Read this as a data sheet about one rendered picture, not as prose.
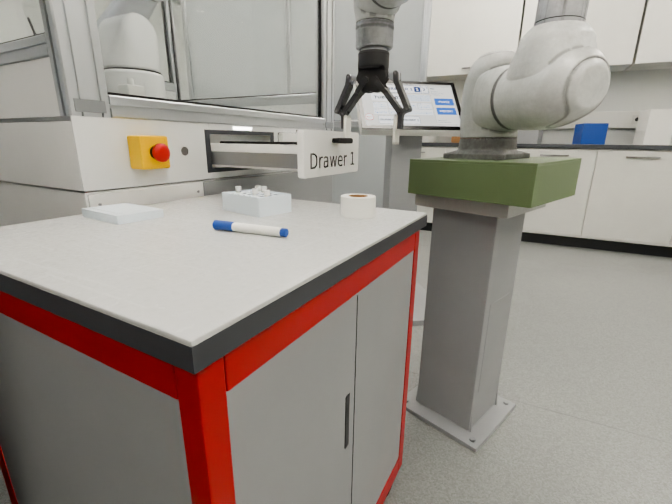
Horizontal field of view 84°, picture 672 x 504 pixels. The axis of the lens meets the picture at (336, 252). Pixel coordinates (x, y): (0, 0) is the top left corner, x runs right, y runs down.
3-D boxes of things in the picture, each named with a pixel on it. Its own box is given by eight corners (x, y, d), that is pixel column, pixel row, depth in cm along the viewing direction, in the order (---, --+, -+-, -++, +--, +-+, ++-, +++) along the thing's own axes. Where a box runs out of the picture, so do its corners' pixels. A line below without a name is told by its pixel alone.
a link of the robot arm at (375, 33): (365, 31, 94) (364, 57, 96) (348, 21, 87) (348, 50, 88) (399, 26, 90) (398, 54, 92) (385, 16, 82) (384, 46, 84)
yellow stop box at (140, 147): (173, 168, 87) (169, 135, 85) (144, 170, 81) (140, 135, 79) (159, 167, 89) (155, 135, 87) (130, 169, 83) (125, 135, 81)
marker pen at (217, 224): (289, 236, 58) (289, 226, 58) (284, 239, 57) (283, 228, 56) (218, 228, 63) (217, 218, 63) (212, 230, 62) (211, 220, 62)
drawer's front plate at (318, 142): (358, 171, 112) (359, 132, 109) (303, 178, 88) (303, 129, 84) (352, 170, 113) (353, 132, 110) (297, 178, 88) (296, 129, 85)
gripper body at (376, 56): (396, 52, 91) (393, 93, 94) (364, 55, 95) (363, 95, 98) (384, 45, 85) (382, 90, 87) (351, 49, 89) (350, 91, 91)
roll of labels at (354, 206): (335, 217, 73) (336, 197, 72) (346, 211, 80) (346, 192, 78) (370, 220, 71) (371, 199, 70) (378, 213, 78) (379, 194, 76)
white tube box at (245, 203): (291, 212, 78) (291, 193, 77) (259, 217, 72) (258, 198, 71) (254, 205, 86) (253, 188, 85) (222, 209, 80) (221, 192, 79)
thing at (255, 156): (350, 166, 111) (350, 144, 109) (301, 171, 89) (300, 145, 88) (247, 161, 130) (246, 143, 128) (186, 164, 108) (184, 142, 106)
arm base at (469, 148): (537, 157, 110) (540, 137, 109) (500, 160, 97) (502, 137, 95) (480, 155, 124) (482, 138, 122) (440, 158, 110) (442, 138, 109)
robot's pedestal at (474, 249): (515, 407, 133) (552, 193, 112) (475, 453, 113) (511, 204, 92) (440, 371, 154) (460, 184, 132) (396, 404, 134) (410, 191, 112)
